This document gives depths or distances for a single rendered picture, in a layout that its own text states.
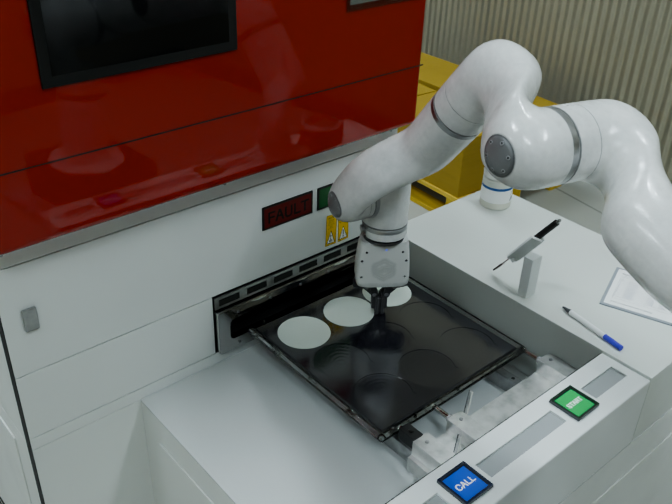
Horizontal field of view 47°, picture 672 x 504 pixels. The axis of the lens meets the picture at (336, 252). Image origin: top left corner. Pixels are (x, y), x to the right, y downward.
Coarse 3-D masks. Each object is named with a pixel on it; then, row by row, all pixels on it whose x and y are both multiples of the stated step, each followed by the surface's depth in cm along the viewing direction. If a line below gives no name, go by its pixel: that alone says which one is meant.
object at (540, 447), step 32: (576, 384) 127; (608, 384) 127; (640, 384) 127; (512, 416) 120; (544, 416) 120; (608, 416) 121; (480, 448) 114; (512, 448) 114; (544, 448) 114; (576, 448) 118; (608, 448) 128; (512, 480) 109; (544, 480) 114; (576, 480) 124
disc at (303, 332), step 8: (288, 320) 149; (296, 320) 149; (304, 320) 149; (312, 320) 149; (320, 320) 149; (280, 328) 147; (288, 328) 147; (296, 328) 147; (304, 328) 147; (312, 328) 147; (320, 328) 147; (328, 328) 147; (280, 336) 145; (288, 336) 145; (296, 336) 145; (304, 336) 145; (312, 336) 145; (320, 336) 145; (328, 336) 145; (288, 344) 143; (296, 344) 143; (304, 344) 143; (312, 344) 143; (320, 344) 143
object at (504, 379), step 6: (498, 372) 145; (504, 372) 146; (486, 378) 148; (492, 378) 147; (498, 378) 146; (504, 378) 144; (510, 378) 144; (516, 378) 144; (498, 384) 146; (504, 384) 145; (510, 384) 144; (516, 384) 143; (504, 390) 146
